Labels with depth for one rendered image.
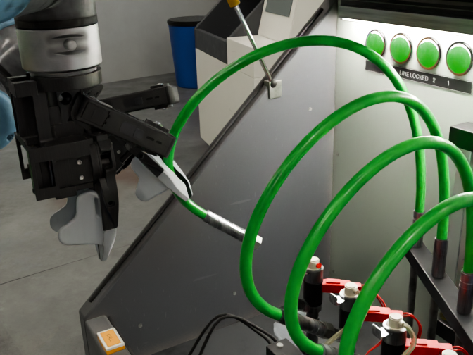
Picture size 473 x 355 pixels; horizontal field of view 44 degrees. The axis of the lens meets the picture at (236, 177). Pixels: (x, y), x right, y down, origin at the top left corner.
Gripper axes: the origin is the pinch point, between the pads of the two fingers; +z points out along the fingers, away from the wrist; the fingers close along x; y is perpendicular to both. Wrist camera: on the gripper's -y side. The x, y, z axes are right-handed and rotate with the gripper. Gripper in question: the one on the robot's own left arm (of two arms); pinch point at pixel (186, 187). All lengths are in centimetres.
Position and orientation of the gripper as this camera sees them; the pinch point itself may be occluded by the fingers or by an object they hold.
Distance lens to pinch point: 83.6
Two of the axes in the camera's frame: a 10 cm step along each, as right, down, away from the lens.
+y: -7.1, 6.8, 1.9
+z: 6.9, 7.2, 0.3
